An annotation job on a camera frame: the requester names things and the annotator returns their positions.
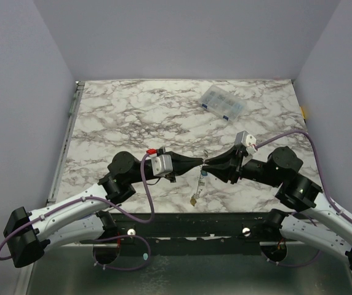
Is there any large metal keyring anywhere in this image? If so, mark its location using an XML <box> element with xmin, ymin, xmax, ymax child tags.
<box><xmin>190</xmin><ymin>149</ymin><xmax>209</xmax><ymax>202</ymax></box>

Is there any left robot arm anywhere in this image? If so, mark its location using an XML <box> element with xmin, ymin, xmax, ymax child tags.
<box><xmin>0</xmin><ymin>149</ymin><xmax>204</xmax><ymax>268</ymax></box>

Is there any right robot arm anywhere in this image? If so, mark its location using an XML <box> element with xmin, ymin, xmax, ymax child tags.
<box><xmin>202</xmin><ymin>146</ymin><xmax>352</xmax><ymax>271</ymax></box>

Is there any clear plastic organizer box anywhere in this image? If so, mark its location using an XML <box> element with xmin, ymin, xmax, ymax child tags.
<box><xmin>199</xmin><ymin>85</ymin><xmax>247</xmax><ymax>121</ymax></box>

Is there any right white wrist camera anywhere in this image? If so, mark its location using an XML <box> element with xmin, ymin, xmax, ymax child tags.
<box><xmin>234</xmin><ymin>131</ymin><xmax>257</xmax><ymax>157</ymax></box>

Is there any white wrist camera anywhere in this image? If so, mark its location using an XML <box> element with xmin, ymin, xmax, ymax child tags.
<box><xmin>151</xmin><ymin>154</ymin><xmax>173</xmax><ymax>177</ymax></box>
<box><xmin>234</xmin><ymin>131</ymin><xmax>257</xmax><ymax>157</ymax></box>

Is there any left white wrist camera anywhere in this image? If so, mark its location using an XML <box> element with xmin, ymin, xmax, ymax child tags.
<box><xmin>151</xmin><ymin>154</ymin><xmax>173</xmax><ymax>177</ymax></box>

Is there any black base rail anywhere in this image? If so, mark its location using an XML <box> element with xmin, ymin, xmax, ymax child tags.
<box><xmin>92</xmin><ymin>210</ymin><xmax>287</xmax><ymax>261</ymax></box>

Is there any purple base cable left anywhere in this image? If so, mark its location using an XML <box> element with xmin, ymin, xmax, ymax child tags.
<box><xmin>93</xmin><ymin>234</ymin><xmax>152</xmax><ymax>272</ymax></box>

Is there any left aluminium side rail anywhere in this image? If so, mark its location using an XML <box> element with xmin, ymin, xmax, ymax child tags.
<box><xmin>46</xmin><ymin>81</ymin><xmax>86</xmax><ymax>205</ymax></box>

